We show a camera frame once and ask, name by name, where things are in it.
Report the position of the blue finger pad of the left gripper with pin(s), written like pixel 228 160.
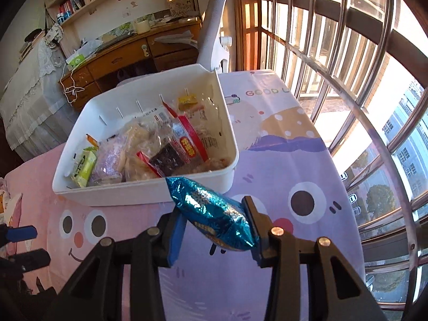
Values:
pixel 14 235

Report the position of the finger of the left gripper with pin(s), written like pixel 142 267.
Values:
pixel 30 261

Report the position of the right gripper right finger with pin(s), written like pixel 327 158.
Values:
pixel 266 250

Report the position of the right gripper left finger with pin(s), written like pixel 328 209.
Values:
pixel 172 227

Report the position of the blue foil snack packet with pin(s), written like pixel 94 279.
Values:
pixel 221 219

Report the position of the dark brown foil packet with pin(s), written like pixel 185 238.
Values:
pixel 165 162

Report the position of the green pineapple cake packet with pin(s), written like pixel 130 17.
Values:
pixel 84 166

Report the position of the orange grey snack packet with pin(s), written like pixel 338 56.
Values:
pixel 92 141

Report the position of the yellow small candy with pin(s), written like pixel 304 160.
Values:
pixel 186 102

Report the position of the cartoon print table cloth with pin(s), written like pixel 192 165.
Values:
pixel 283 165

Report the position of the red white striped packet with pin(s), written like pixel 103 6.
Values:
pixel 186 135

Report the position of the clear pastry snack bag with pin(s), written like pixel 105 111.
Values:
pixel 148 137

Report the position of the clear nut snack packet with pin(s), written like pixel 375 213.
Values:
pixel 206 122

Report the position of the white lace curtain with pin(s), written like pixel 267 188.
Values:
pixel 36 114

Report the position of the white plastic storage bin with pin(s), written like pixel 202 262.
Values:
pixel 104 118

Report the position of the wooden desk with drawers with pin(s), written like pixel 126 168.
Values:
pixel 133 56

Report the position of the green tissue box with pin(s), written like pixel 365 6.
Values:
pixel 75 60

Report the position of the grey mesh office chair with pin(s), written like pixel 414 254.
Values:
pixel 213 53

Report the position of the white mug on desk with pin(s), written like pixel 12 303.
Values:
pixel 142 27

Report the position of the metal window security bars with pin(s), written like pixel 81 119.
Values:
pixel 359 70

